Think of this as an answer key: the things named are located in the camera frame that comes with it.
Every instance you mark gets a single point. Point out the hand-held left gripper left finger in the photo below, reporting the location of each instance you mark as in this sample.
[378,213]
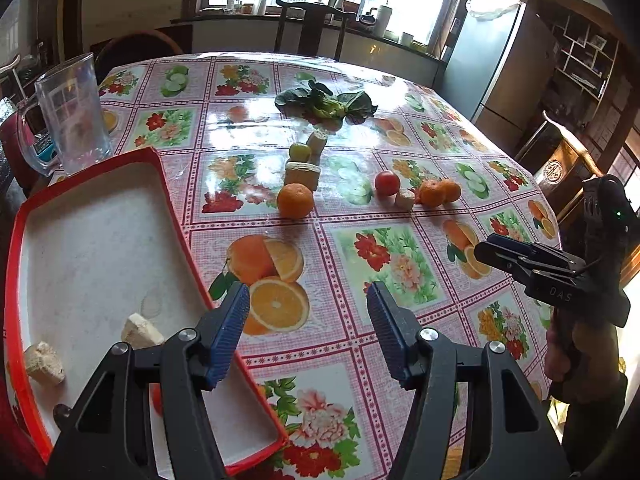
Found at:
[227,335]

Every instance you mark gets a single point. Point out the silver refrigerator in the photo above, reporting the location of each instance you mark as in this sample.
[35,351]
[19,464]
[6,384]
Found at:
[495,70]

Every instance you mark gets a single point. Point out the small green fruit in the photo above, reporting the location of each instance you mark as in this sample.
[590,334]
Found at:
[299,152]

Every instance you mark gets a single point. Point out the green leafy vegetable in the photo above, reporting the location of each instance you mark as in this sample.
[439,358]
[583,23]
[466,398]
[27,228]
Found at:
[320,102]

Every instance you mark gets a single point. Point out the dark wooden chair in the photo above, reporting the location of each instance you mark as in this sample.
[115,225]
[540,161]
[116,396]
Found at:
[307,25]

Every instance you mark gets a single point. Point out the person's right hand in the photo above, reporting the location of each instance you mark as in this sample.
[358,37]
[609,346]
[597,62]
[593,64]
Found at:
[600,355]

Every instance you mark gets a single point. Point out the red plastic container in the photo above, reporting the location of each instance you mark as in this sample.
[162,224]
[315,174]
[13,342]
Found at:
[12,150]

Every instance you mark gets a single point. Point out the small orange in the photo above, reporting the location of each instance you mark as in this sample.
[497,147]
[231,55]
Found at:
[430,193]
[453,191]

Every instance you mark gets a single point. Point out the wooden shelf cabinet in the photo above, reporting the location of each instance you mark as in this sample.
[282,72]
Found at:
[590,60]

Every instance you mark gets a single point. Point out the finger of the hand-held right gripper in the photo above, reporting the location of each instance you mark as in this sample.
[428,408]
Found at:
[500,257]
[520,247]

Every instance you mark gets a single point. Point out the large orange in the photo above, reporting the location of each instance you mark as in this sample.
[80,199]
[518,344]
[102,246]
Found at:
[295,201]

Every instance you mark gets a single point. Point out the carved wooden chair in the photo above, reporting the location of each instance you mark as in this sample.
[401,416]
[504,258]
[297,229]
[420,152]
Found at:
[560,165]

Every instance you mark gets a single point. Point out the red rimmed white tray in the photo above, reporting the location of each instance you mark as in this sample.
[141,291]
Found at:
[100,260]

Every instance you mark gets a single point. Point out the dark kettle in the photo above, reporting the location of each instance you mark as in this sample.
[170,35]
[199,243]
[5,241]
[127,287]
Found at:
[366,19]

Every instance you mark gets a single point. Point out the white plastic bag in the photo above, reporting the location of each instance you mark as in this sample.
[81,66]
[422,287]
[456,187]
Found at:
[492,2]

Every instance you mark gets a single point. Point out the blue plastic object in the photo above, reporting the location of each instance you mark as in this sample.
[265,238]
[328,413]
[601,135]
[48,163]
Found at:
[44,154]

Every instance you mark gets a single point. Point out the white cup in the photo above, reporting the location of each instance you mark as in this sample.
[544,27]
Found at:
[406,38]

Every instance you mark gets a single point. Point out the person's right forearm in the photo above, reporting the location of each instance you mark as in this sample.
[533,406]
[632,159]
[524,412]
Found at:
[595,425]

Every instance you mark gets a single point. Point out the rattan chair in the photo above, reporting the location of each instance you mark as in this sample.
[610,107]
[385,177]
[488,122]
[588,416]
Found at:
[135,50]

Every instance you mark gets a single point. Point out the floral fruit print tablecloth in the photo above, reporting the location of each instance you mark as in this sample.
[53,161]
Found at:
[350,270]

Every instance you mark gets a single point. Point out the white thermos jug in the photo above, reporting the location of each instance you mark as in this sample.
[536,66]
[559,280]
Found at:
[383,22]

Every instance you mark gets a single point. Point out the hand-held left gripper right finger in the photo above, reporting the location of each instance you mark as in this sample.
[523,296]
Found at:
[387,335]

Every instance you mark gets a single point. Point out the white spray bottle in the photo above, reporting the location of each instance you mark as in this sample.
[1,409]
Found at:
[341,1]

